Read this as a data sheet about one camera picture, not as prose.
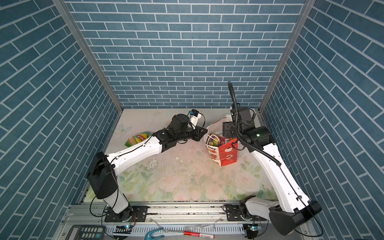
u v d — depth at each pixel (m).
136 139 0.90
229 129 0.62
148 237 0.67
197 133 0.68
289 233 0.69
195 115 0.69
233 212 0.74
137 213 0.74
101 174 0.43
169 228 0.71
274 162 0.41
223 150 0.77
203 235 0.68
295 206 0.37
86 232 0.68
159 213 0.75
